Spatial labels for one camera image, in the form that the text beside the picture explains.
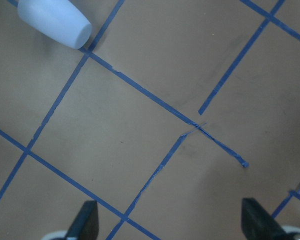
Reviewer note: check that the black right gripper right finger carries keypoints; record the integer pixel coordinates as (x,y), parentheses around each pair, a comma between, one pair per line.
(257,223)

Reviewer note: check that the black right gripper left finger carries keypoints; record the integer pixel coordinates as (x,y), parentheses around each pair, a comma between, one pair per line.
(86,224)

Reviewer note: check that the light blue plastic cup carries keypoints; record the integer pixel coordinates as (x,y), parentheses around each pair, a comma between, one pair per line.
(60,20)

